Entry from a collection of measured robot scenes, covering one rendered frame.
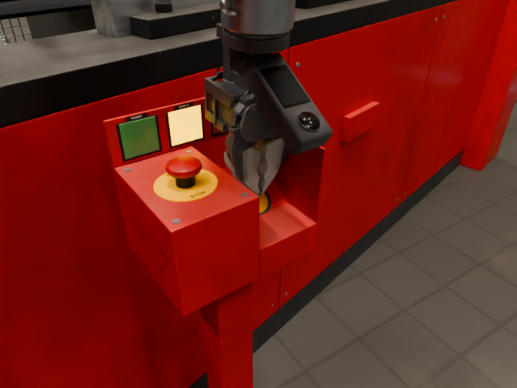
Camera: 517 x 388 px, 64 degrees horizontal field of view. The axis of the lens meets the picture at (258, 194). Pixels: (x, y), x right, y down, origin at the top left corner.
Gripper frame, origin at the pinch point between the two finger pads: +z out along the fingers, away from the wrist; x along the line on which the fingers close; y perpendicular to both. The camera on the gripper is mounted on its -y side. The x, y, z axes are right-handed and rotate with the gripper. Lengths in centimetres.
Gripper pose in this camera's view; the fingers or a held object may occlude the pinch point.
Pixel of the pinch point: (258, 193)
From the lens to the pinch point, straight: 54.1
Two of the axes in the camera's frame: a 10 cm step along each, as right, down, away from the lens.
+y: -5.9, -5.1, 6.3
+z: -0.5, 8.0, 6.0
